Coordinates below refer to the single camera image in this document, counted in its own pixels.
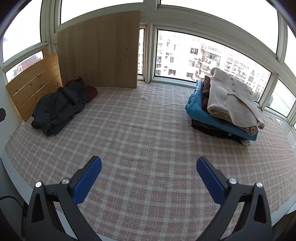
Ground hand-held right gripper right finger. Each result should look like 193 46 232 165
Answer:
196 157 272 241

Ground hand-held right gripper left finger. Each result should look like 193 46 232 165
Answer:
25 156 102 241

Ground dark grey pants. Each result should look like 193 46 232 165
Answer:
31 82 89 136

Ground slatted pine panel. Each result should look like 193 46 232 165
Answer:
6 53 63 122

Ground black folded garment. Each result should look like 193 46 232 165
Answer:
191 118 245 144

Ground blue folded garment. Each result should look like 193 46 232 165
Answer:
185 80 258 141

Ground pink plaid blanket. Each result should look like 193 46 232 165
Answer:
5 82 296 234

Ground beige knit cardigan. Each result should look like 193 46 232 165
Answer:
207 67 265 135

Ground brown folded garment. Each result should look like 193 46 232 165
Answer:
201 75 212 111

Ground dark red garment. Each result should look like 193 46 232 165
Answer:
64 77 98 102

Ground large light wooden board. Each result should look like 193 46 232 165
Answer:
57 10 141 89

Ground apartment buildings outside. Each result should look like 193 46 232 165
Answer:
139 30 273 102

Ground black cable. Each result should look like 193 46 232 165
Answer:
0 196 28 241

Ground white window frame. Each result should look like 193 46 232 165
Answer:
0 0 296 130

